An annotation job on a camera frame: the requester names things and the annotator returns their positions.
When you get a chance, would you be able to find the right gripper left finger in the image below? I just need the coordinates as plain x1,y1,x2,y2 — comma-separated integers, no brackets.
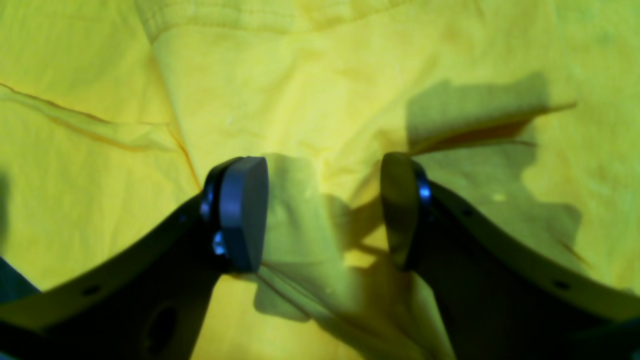
0,156,270,360

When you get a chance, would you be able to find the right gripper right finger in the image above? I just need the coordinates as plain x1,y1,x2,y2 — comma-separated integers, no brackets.
380,152,640,360

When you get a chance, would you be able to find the yellow T-shirt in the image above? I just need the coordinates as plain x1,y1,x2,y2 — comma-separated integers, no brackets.
1,0,639,360

